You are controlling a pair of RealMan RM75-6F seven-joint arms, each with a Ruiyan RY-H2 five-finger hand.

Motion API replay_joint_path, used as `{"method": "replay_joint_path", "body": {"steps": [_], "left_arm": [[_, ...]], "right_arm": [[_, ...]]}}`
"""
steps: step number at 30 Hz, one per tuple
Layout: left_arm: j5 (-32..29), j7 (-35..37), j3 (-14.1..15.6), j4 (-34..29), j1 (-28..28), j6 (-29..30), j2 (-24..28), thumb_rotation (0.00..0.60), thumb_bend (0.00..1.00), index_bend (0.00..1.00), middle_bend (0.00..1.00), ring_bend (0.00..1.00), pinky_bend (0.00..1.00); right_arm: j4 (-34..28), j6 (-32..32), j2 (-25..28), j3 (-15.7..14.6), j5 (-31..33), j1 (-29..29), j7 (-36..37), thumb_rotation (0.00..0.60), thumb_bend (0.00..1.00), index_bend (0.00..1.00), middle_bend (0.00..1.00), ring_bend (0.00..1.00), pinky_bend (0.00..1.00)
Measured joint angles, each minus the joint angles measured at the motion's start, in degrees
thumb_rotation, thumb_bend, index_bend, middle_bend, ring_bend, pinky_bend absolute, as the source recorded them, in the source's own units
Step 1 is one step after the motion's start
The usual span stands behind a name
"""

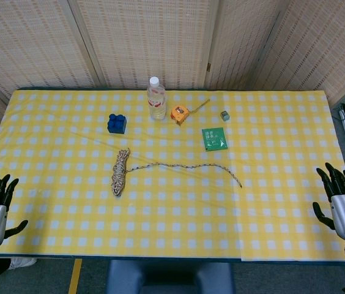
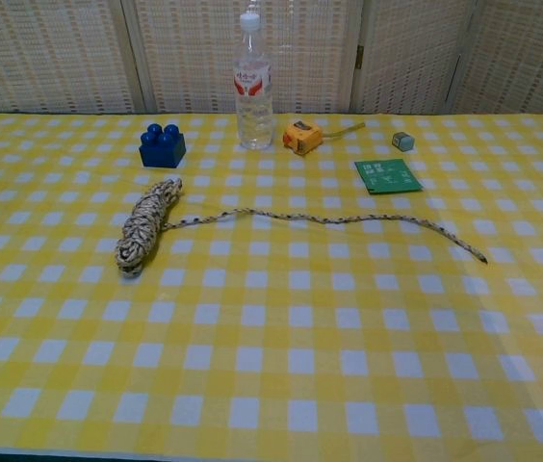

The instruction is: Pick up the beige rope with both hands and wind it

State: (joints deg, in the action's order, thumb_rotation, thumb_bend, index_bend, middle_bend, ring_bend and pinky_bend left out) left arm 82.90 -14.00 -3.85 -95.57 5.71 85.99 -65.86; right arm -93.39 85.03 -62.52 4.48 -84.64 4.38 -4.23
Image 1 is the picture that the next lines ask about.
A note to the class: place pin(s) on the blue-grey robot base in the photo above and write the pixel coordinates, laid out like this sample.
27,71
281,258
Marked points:
129,277

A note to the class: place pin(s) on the white plastic bag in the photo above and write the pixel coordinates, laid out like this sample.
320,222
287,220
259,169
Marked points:
22,262

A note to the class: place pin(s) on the green square packet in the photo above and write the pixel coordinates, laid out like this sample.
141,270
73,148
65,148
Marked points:
214,139

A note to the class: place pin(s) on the small grey-green cube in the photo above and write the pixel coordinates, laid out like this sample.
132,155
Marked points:
225,115

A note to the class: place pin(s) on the blue toy building block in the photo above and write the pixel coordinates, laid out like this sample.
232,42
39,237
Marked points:
117,125

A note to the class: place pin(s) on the yellow white checked tablecloth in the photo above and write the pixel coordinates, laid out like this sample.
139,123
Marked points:
172,220

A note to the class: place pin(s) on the orange tape measure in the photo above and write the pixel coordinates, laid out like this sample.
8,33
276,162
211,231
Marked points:
178,114

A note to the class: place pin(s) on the clear plastic water bottle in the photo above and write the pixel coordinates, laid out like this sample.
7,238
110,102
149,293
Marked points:
157,104

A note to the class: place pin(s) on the woven beige folding screen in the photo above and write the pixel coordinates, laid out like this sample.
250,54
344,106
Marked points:
148,36

